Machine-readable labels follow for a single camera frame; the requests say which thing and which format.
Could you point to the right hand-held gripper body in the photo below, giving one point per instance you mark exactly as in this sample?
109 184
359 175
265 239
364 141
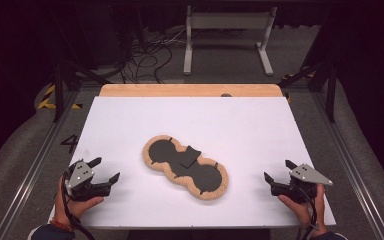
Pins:
305 175

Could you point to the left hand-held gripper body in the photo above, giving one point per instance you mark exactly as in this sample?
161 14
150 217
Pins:
80 176

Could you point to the person's left hand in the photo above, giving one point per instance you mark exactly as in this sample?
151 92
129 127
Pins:
75 208

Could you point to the person's right hand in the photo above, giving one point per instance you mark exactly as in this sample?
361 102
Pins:
305 213

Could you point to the yellow black floor tape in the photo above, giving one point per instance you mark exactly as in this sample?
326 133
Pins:
296 76
48 100

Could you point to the black metal stand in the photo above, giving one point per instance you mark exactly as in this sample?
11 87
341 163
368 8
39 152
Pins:
58 93
330 93

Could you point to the wooden table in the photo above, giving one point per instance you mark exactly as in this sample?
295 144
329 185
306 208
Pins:
180 90

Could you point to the aluminium floor rail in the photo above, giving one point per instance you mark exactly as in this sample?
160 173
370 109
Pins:
350 156
36 163

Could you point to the white metal stand frame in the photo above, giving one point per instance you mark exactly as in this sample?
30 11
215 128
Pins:
228 21

